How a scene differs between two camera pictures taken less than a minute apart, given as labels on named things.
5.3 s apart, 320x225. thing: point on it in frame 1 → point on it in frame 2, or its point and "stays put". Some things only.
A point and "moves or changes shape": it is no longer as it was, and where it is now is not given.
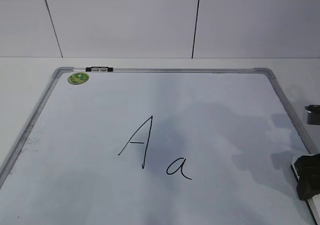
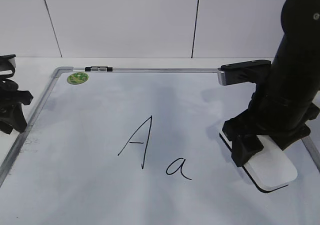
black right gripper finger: (308, 169) → (284, 120)
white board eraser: (295, 170) moves or changes shape
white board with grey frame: (159, 146) stays put
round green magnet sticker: (78, 78) stays put
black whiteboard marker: (99, 69) stays put
